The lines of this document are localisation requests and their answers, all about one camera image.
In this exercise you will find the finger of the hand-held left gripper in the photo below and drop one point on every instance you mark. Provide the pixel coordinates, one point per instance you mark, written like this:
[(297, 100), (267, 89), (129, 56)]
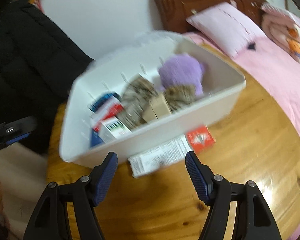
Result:
[(17, 130)]

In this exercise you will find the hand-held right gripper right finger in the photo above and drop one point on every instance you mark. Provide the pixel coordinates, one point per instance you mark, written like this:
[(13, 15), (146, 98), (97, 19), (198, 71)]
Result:
[(196, 177)]

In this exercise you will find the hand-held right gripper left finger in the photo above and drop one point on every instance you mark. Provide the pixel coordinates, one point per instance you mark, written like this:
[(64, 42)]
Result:
[(105, 180)]

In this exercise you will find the long white and red box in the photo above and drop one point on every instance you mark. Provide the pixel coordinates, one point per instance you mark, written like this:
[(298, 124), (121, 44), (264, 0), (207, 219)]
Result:
[(162, 155)]

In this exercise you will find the white and blue snack packet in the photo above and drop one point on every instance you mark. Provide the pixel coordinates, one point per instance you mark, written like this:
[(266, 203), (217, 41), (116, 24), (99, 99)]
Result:
[(95, 138)]

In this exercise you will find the white barcode box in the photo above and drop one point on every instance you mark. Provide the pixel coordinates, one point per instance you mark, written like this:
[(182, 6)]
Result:
[(112, 130)]

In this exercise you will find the white plastic bin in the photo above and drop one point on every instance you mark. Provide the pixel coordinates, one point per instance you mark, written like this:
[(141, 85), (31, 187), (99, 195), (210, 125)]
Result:
[(165, 132)]

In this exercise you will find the short red and white box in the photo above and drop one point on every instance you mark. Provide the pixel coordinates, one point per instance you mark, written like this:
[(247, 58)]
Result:
[(112, 110)]

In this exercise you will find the small cardboard box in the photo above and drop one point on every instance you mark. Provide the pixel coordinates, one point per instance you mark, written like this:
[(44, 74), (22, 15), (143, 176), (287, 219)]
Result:
[(157, 107)]

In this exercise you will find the plaid cloth pouch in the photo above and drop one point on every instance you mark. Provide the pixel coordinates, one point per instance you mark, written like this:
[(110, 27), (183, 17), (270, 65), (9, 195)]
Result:
[(137, 97)]

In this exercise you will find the black jacket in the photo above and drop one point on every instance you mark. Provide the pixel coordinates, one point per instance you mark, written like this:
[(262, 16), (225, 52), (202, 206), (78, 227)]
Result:
[(27, 55)]

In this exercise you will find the purple plush toy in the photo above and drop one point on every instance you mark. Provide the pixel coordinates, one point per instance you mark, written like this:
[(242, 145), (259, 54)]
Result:
[(180, 72)]

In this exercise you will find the pink bed sheet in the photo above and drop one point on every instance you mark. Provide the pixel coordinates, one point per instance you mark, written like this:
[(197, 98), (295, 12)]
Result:
[(277, 80)]

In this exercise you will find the pink pillow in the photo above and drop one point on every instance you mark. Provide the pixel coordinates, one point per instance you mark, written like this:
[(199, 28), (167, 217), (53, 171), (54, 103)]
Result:
[(227, 27)]

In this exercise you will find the brown wooden headboard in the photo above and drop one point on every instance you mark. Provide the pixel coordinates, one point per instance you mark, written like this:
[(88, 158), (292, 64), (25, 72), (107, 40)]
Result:
[(175, 10)]

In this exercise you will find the pink bear print blanket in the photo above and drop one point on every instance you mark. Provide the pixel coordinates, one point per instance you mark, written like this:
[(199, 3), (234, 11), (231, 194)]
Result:
[(277, 27)]

